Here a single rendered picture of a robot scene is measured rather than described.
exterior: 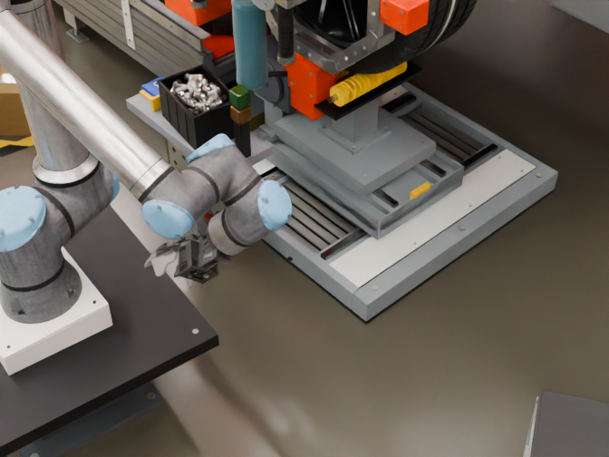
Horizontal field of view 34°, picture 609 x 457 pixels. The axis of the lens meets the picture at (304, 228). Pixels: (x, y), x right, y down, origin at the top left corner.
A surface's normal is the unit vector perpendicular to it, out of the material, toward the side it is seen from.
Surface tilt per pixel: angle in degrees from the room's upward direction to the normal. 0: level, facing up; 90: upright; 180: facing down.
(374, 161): 0
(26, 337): 5
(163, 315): 0
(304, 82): 90
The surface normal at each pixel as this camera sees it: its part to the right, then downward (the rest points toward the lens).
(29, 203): -0.14, -0.68
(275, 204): 0.75, -0.35
